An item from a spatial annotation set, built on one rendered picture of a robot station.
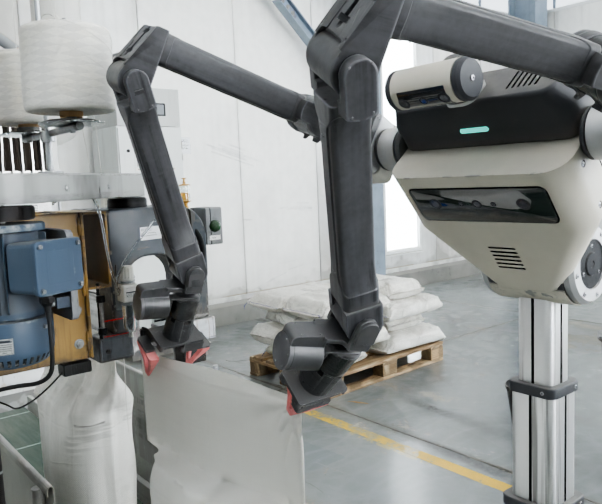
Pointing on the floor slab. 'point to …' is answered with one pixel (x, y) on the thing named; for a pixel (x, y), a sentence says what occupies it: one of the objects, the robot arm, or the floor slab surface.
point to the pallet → (387, 367)
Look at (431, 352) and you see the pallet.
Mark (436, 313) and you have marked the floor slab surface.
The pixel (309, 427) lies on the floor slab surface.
